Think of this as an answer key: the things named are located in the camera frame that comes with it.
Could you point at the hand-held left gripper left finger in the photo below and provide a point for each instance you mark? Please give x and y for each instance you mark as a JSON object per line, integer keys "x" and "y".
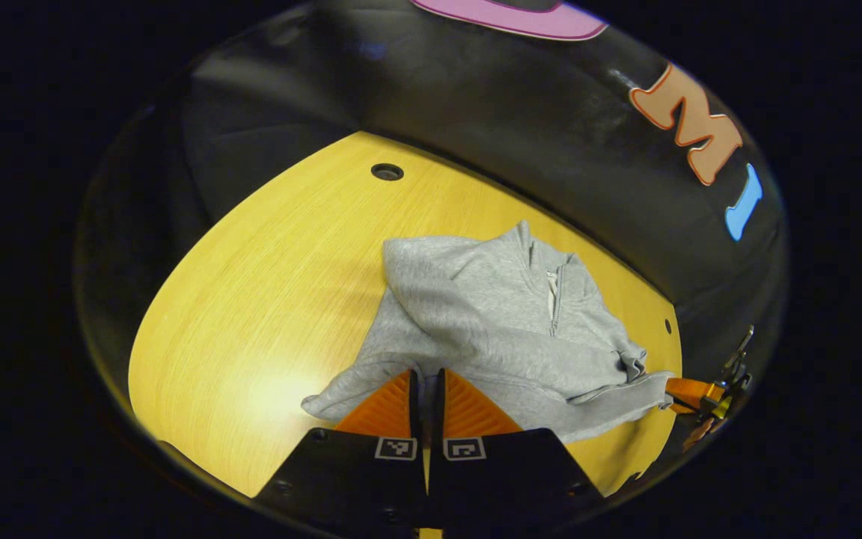
{"x": 414, "y": 412}

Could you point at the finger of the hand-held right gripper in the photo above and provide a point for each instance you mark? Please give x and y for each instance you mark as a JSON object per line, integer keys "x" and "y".
{"x": 693, "y": 389}

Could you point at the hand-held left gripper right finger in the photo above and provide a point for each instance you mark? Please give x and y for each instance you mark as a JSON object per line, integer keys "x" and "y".
{"x": 439, "y": 412}

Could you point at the grey zip sweatshirt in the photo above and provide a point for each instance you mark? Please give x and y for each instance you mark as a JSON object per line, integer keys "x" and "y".
{"x": 476, "y": 299}

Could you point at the black backdrop cloth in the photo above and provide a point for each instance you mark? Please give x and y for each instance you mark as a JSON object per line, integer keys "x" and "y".
{"x": 513, "y": 112}

